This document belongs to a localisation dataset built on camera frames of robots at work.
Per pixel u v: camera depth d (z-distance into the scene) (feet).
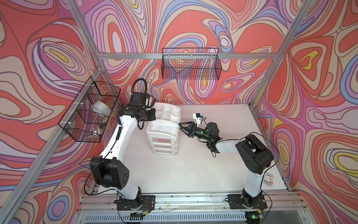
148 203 2.37
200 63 3.16
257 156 1.66
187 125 2.51
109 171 1.37
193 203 2.45
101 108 2.42
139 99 2.01
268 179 2.58
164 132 2.58
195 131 2.48
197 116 2.68
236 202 2.37
